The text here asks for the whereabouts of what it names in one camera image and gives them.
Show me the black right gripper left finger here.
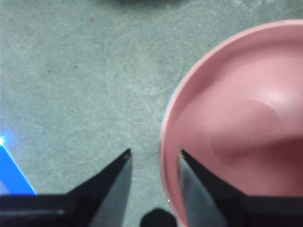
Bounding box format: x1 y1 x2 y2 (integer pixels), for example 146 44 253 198
0 148 133 227

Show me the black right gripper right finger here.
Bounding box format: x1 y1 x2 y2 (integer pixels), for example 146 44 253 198
178 148 303 227

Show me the red ribbed bowl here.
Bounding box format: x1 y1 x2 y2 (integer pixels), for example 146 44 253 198
159 19 303 227

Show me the bright blue flat object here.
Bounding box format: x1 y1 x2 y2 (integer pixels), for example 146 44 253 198
0 143 38 196

